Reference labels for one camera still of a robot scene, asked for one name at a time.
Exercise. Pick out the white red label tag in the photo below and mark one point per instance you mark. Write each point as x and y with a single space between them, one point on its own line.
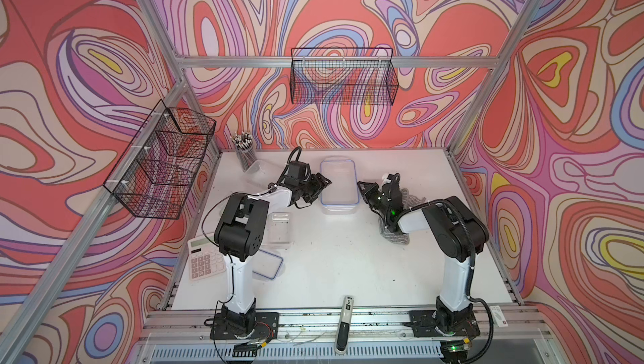
498 316

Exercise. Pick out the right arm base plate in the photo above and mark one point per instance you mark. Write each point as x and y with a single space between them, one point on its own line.
443 323

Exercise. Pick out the small clear box blue lid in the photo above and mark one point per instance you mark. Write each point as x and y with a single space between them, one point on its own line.
278 231

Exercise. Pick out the black wire basket left wall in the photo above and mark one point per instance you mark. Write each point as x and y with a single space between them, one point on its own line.
168 151

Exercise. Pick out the black wire basket back wall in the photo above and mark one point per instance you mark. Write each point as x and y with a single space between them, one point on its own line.
361 83

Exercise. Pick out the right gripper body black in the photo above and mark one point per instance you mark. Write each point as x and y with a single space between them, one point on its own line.
383 210

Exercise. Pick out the black wire basket wall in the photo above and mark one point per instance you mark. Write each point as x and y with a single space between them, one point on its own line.
361 83
168 151

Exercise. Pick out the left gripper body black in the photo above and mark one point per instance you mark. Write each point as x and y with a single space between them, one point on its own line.
301 187

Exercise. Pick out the grey striped cloth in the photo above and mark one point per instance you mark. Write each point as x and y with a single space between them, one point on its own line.
394 234

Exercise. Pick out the mesh pen cup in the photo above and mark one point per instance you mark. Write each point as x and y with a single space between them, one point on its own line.
245 149

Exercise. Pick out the small blue rimmed lid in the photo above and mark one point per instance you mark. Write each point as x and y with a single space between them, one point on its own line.
267 265

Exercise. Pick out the large clear box blue lid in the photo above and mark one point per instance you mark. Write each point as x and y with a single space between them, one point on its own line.
341 197

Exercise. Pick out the white calculator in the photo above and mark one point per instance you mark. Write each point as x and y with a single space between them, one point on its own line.
205 259

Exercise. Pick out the clear lunch box green lid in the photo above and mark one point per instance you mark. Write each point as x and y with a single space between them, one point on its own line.
256 167

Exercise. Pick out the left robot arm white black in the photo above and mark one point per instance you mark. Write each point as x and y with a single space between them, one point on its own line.
240 231

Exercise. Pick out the aluminium frame rail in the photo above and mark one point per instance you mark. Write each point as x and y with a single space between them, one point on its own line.
283 62

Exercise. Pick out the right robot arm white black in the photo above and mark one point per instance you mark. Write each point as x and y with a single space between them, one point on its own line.
458 232

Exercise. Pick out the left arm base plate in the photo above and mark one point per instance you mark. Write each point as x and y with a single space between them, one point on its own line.
265 327

